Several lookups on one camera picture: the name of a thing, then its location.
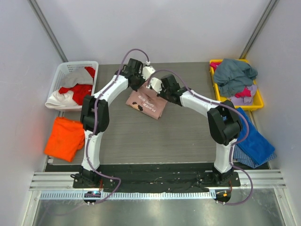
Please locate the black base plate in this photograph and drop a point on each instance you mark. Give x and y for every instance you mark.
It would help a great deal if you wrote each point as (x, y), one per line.
(149, 178)

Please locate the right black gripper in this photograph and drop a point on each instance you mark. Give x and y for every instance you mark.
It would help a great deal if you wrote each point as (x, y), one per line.
(165, 92)

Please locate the pink printed t shirt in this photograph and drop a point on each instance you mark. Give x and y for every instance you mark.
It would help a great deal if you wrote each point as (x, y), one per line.
(145, 100)

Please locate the white plastic basket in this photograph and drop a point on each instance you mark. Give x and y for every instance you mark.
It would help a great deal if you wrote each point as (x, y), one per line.
(66, 68)

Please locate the grey blue t shirt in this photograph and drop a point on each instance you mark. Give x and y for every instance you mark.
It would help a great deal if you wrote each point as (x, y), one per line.
(232, 75)

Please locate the yellow plastic bin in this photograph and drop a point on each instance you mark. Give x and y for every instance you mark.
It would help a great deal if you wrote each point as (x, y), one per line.
(256, 102)

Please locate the lilac cloth in bin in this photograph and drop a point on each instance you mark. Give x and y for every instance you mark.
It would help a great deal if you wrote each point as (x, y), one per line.
(245, 97)

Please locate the blue folded t shirt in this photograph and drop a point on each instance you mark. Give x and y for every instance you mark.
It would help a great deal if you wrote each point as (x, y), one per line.
(255, 145)

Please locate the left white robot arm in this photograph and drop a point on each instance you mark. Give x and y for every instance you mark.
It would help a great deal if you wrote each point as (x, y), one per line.
(95, 118)

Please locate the white slotted cable duct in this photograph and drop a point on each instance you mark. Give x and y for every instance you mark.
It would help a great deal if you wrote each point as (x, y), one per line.
(95, 195)

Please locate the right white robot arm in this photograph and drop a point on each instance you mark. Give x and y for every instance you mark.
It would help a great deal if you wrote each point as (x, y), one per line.
(224, 125)

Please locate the orange folded t shirt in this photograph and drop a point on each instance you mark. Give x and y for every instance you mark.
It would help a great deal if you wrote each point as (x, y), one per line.
(67, 137)

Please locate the blue checkered shirt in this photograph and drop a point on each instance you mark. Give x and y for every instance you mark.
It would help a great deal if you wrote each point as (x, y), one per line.
(241, 157)

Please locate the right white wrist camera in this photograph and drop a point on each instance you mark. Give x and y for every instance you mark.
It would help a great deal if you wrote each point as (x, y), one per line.
(155, 84)

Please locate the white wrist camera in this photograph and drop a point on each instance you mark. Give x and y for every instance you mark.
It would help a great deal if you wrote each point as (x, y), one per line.
(147, 71)
(155, 84)

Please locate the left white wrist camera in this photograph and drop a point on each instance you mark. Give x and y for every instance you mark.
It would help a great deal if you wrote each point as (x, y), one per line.
(147, 71)

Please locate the red cloth in basket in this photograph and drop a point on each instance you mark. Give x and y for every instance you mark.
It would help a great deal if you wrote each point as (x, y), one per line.
(80, 91)

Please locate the grey cloth in basket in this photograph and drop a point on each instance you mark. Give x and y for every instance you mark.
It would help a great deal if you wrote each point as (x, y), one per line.
(80, 76)

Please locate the white cloth in basket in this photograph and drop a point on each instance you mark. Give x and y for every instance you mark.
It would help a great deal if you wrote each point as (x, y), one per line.
(60, 101)

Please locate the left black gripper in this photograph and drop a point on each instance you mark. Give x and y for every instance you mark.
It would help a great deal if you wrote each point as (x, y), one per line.
(137, 83)

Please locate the magenta cloth in bin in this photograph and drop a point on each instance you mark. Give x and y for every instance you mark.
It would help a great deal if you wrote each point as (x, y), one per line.
(243, 93)

